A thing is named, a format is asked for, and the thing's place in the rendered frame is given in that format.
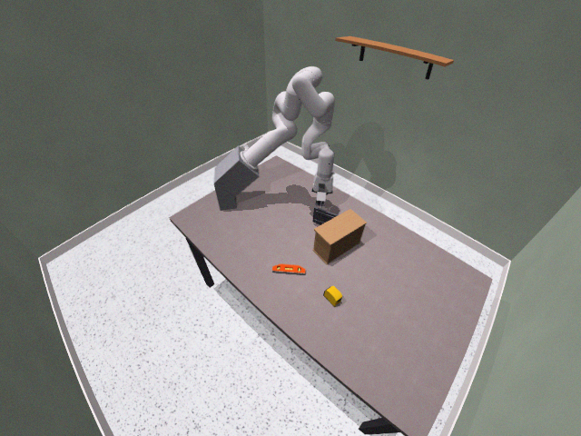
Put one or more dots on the orange and grey bar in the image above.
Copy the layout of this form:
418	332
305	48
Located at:
284	269

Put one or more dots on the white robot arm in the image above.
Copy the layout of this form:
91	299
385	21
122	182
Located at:
302	85

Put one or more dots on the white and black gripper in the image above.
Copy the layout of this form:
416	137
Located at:
328	184

